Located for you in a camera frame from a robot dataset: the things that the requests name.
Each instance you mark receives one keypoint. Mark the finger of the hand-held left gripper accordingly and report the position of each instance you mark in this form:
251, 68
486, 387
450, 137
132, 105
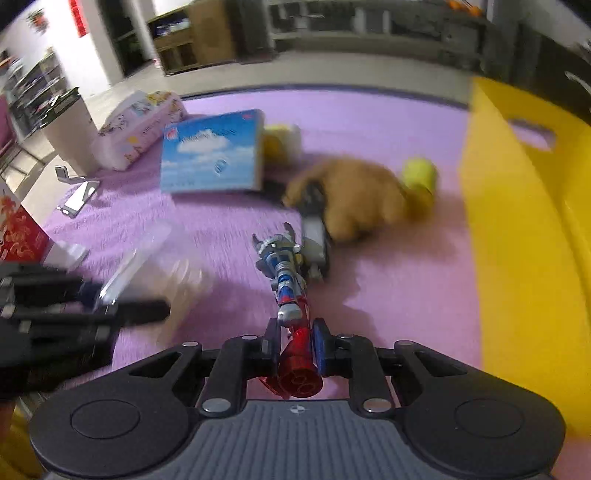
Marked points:
143, 311
87, 291

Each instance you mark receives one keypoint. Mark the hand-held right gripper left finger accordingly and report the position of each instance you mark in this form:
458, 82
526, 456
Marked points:
273, 340

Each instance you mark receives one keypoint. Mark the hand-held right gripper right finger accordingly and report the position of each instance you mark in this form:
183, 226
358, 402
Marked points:
322, 350

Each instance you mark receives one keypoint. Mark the clear plastic container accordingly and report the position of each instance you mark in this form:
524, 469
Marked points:
138, 263

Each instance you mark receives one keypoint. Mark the red blue robot toy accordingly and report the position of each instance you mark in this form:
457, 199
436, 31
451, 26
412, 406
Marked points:
288, 281

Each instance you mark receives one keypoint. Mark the brown plush toy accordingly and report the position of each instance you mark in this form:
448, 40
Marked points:
364, 198

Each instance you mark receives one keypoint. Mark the blue sky printed box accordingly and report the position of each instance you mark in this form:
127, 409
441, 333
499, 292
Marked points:
212, 152

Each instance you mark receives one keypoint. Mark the yellow plush toy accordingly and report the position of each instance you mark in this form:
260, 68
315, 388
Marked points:
281, 143

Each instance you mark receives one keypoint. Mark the small white box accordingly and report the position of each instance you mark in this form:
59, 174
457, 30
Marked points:
67, 254

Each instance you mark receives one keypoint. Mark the silver folding phone stand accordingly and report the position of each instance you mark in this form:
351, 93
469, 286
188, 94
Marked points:
76, 201

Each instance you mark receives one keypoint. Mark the red patterned box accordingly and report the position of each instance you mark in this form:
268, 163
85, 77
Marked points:
21, 226

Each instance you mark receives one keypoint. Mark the purple fluffy blanket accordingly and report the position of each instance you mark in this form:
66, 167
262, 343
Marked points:
207, 230

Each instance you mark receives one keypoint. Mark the white trash bin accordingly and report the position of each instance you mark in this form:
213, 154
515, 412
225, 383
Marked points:
69, 134

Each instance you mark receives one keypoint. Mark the cartoon printed tissue pack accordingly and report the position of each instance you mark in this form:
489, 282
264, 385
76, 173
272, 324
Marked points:
134, 129

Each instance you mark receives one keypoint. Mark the green jar with gold lid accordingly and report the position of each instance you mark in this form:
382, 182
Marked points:
419, 177

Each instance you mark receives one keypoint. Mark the metal storage rack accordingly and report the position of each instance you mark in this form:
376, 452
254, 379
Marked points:
32, 92

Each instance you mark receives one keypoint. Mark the wooden cabinet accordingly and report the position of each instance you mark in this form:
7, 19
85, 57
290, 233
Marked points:
203, 37

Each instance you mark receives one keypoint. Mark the grey media shelf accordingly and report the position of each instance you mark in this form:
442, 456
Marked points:
369, 27

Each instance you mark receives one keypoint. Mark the dark low cabinet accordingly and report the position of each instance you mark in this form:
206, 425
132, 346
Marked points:
535, 60

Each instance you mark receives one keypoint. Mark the red wall hanging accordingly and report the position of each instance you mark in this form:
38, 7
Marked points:
78, 16

